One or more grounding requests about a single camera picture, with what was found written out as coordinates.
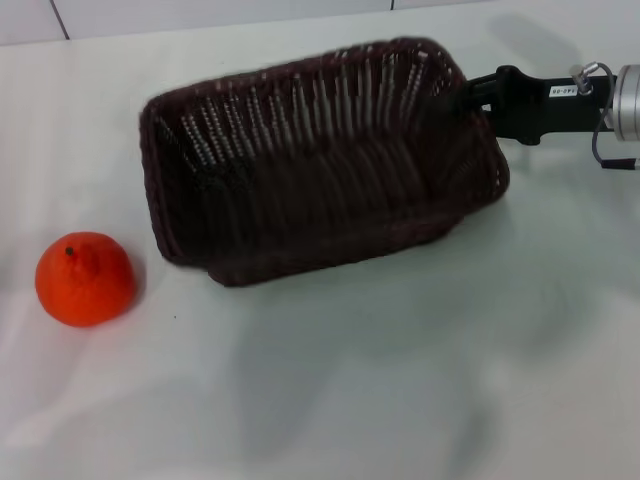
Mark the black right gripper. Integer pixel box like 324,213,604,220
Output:
439,64,621,146

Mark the dark brown woven basket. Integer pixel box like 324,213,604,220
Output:
139,35,511,288

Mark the orange fruit with stem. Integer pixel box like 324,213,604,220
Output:
34,230,137,329

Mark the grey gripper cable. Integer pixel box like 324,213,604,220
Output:
569,61,640,172

